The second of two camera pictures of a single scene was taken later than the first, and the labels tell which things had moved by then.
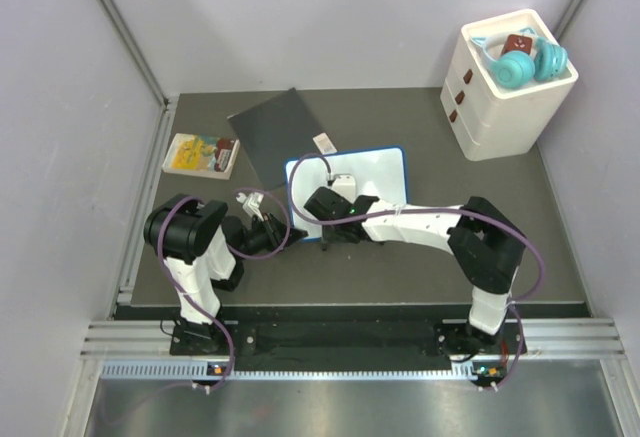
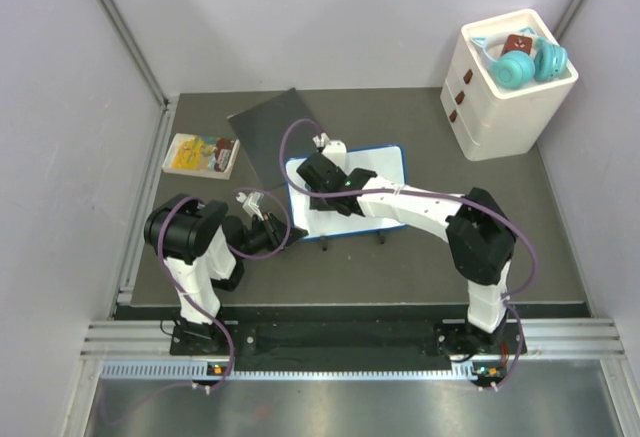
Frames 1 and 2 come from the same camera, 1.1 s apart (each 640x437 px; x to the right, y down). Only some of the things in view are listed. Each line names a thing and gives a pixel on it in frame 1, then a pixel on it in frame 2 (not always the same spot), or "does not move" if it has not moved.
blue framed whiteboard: x=377 y=172 does not move
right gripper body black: x=333 y=234 to x=318 y=203
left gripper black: x=274 y=229 does not move
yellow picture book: x=201 y=155 does not move
